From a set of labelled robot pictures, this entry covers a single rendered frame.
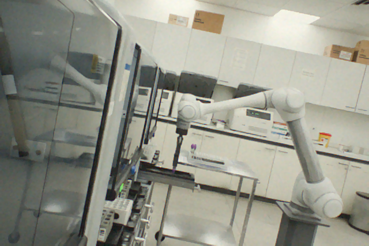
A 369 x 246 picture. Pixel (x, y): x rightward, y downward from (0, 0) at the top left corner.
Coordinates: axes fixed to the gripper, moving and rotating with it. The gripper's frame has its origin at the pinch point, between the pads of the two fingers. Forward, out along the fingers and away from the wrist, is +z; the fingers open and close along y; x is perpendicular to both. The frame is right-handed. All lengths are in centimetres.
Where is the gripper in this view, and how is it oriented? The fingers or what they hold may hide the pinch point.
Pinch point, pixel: (175, 159)
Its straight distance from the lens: 185.0
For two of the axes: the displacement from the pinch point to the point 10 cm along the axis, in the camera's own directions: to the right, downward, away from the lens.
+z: -2.0, 9.8, 0.7
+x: 9.8, 2.0, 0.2
